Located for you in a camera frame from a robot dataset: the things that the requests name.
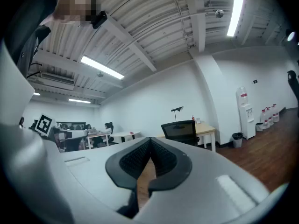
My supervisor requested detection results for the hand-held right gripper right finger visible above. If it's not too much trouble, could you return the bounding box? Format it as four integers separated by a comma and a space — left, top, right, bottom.
134, 136, 271, 224

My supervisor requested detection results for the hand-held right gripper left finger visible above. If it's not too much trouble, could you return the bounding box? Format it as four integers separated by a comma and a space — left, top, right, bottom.
45, 136, 152, 219

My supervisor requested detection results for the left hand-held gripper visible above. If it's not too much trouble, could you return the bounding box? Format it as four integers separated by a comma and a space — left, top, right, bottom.
34, 113, 57, 136

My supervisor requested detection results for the black mesh chair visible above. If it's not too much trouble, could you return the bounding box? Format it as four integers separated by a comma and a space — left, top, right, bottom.
161, 119, 200, 147

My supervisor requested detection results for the wooden work desk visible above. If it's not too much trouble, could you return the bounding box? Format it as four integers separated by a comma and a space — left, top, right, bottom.
86, 132, 110, 149

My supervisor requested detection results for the wooden desk with white legs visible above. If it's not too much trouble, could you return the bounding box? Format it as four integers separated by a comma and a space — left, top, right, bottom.
155, 121, 217, 153

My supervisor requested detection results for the grey trash bin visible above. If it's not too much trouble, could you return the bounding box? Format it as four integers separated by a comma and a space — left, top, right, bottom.
232, 132, 244, 148

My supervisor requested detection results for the ceiling air conditioner unit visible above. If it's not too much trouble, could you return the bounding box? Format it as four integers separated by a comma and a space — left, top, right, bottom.
41, 72, 75, 91

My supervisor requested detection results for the white water dispenser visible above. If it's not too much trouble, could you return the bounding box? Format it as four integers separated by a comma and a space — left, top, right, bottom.
238, 103, 256, 140

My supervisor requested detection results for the black desk lamp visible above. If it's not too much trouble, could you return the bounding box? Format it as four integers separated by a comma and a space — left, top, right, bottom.
171, 106, 184, 123

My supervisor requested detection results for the row of water jugs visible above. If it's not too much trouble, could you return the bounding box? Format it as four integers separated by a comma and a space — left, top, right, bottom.
260, 104, 280, 129

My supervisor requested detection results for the large clear dispenser bottle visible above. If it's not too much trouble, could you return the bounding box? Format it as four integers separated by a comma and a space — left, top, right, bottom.
235, 86, 249, 106

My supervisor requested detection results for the person's dark clothing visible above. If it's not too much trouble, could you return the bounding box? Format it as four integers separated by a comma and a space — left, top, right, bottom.
3, 0, 60, 79

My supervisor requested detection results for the person's head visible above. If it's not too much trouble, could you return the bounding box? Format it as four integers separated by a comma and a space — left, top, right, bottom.
52, 0, 99, 25

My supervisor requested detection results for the black head camera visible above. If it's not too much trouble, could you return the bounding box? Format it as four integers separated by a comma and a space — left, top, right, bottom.
90, 10, 108, 29

